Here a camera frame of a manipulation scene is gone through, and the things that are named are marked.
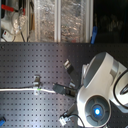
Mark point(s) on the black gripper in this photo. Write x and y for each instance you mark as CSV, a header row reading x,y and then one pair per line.
x,y
64,90

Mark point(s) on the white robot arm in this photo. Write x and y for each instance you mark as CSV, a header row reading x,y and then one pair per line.
x,y
103,81

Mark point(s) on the white connector plug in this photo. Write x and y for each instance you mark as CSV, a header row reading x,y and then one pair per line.
x,y
63,119

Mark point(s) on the clear plastic bin right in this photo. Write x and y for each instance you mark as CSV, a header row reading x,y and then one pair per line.
x,y
73,19

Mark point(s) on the clear plastic bin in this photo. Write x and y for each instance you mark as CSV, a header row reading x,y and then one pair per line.
x,y
73,19
44,20

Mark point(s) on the clear plastic bin left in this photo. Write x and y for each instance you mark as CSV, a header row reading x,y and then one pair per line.
x,y
44,20

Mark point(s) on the blue object at corner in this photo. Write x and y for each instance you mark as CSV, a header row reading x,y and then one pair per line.
x,y
2,120

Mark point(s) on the red tool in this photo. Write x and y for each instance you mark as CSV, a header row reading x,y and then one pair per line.
x,y
11,9

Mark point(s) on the metal cable clip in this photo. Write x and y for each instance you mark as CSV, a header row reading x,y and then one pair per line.
x,y
36,84

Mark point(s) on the blue handled tool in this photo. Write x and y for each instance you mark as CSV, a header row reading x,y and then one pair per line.
x,y
94,34

